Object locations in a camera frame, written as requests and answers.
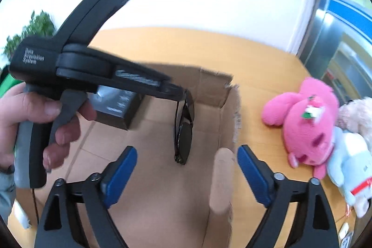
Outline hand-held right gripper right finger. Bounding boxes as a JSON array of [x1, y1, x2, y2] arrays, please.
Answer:
[[237, 145, 340, 248]]

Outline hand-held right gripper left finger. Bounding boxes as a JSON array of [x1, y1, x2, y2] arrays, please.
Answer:
[[35, 146, 138, 248]]

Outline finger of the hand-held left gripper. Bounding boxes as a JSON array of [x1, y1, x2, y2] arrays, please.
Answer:
[[97, 57, 187, 102], [55, 0, 145, 47]]

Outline cardboard box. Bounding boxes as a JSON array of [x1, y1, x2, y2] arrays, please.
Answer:
[[14, 63, 242, 248]]

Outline black sunglasses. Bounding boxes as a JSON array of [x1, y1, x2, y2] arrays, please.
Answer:
[[173, 89, 195, 165]]

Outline wooden desktop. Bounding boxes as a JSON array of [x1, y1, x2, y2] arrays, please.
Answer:
[[7, 26, 359, 248]]

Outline person's left hand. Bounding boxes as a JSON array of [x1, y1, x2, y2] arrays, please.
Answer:
[[0, 83, 98, 173]]

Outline green potted plant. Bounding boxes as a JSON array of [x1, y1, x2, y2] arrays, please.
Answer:
[[2, 10, 56, 57]]

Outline green cloth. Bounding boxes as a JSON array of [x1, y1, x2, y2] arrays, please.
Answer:
[[0, 67, 21, 98]]

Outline black packaging box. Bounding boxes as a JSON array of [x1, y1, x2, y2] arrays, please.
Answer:
[[94, 85, 143, 131]]

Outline pink plush toy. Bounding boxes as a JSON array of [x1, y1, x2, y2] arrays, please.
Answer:
[[261, 76, 340, 179]]

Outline light blue plush toy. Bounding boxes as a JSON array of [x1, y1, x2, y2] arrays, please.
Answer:
[[326, 127, 372, 207]]

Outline white bottle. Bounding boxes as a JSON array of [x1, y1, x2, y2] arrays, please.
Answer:
[[12, 201, 31, 230]]

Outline white tag card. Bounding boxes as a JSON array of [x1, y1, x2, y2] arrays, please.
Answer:
[[341, 232, 354, 248]]

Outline beige plush bear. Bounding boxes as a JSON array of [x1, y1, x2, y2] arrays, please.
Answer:
[[338, 96, 372, 136]]

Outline blue window banner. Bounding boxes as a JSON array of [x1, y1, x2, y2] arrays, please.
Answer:
[[326, 0, 372, 20]]

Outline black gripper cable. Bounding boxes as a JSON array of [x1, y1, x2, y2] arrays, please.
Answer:
[[33, 186, 40, 226]]

